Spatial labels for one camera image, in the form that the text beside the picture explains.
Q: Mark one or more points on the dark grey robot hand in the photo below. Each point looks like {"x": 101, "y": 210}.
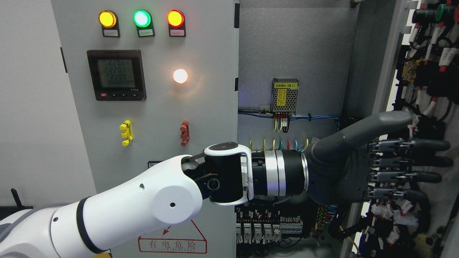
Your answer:
{"x": 348, "y": 166}

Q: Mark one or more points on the grey cabinet door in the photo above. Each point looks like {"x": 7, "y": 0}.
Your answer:
{"x": 405, "y": 58}
{"x": 207, "y": 100}

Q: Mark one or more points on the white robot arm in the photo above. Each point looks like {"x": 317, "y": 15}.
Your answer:
{"x": 168, "y": 193}

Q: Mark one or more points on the perforated metal power supply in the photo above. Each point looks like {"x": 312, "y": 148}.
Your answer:
{"x": 285, "y": 93}

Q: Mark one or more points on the lower relay terminal row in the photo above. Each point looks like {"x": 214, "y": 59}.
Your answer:
{"x": 258, "y": 224}

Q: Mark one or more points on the red terminal connector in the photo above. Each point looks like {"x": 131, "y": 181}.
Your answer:
{"x": 184, "y": 133}

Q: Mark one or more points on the red electric hazard sticker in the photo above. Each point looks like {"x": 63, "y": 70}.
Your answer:
{"x": 184, "y": 239}

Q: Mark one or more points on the white glowing indicator light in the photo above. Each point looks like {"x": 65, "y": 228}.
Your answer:
{"x": 180, "y": 76}

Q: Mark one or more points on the yellow terminal connector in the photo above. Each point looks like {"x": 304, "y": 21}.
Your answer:
{"x": 126, "y": 134}

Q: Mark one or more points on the red indicator light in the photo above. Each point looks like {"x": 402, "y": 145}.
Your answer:
{"x": 176, "y": 23}

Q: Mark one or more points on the black digital power meter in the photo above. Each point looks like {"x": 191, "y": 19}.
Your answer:
{"x": 117, "y": 74}

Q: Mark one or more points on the green indicator light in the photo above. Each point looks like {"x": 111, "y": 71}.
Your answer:
{"x": 144, "y": 24}

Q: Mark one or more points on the yellow indicator light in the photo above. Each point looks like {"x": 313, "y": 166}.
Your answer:
{"x": 109, "y": 24}

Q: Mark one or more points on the black box at left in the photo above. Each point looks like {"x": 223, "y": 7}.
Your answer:
{"x": 7, "y": 210}

